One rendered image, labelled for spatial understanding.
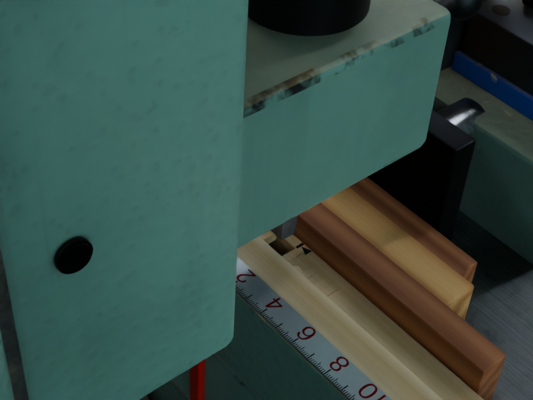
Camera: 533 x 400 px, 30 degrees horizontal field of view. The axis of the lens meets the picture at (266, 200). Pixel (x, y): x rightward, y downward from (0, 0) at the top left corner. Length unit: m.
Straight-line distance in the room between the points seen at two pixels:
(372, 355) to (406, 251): 0.06
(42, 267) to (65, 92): 0.05
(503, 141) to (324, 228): 0.11
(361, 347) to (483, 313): 0.11
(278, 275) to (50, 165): 0.22
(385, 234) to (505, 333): 0.08
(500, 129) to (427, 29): 0.15
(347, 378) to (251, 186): 0.09
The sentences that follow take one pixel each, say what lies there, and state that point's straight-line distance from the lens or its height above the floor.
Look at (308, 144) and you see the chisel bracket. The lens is 0.37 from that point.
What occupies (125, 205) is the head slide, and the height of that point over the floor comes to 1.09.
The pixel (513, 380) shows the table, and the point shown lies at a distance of 0.49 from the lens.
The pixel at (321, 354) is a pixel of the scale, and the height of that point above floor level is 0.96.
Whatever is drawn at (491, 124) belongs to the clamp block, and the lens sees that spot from 0.53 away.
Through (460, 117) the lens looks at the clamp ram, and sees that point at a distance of 0.53.
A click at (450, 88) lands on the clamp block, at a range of 0.55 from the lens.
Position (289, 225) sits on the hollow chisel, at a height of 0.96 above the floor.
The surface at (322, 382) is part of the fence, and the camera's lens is 0.41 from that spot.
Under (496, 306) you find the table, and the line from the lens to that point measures 0.52.
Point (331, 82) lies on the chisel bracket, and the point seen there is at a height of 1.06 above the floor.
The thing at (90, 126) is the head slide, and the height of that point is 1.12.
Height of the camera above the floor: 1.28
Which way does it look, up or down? 43 degrees down
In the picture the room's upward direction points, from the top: 4 degrees clockwise
